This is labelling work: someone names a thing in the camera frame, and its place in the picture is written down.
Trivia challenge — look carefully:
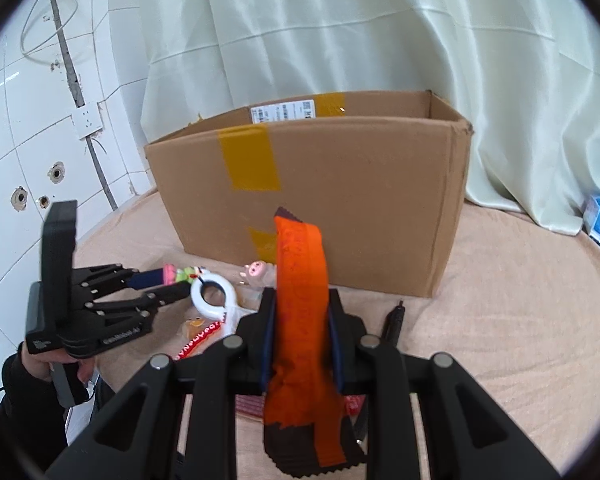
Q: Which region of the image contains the orange snack packet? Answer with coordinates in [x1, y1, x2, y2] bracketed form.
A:
[262, 207, 368, 478]

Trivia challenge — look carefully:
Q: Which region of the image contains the colourful figure toy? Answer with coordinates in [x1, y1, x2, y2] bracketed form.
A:
[162, 262, 205, 286]

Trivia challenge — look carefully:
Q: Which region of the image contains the clear red-print snack packet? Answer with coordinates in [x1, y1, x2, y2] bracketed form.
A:
[172, 317, 233, 363]

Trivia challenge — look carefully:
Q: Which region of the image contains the white wall cable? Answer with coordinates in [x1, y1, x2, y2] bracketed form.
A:
[21, 0, 96, 59]

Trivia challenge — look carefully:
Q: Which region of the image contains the white plastic clip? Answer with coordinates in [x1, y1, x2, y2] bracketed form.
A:
[190, 270, 258, 341]

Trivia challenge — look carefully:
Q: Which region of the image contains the person's left forearm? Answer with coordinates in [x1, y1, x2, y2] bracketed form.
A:
[0, 352, 100, 471]

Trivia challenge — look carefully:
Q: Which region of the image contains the person's left hand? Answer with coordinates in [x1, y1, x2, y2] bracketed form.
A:
[18, 342, 100, 386]

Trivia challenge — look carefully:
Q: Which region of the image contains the red patterned packet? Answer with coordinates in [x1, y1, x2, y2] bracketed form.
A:
[236, 394, 368, 421]

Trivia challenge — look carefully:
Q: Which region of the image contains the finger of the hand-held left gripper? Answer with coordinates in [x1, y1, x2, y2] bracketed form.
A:
[82, 281, 193, 332]
[72, 262, 164, 306]

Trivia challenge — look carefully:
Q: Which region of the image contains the cardboard box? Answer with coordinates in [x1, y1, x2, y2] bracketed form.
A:
[144, 90, 476, 298]

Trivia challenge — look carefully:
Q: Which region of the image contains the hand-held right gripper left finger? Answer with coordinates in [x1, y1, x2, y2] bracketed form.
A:
[44, 287, 281, 480]

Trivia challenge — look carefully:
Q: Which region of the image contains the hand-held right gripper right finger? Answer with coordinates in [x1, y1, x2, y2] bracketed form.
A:
[327, 287, 563, 480]

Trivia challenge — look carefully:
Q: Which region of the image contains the pink pig toy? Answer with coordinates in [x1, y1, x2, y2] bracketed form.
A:
[239, 259, 275, 286]

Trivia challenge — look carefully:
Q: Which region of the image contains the white wall socket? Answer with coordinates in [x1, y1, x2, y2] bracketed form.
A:
[70, 102, 103, 140]

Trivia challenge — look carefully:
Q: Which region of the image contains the beige blanket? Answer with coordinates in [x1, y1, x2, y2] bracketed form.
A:
[67, 187, 600, 480]

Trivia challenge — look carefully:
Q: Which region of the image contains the pale curtain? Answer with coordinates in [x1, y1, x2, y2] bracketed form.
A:
[107, 0, 600, 236]

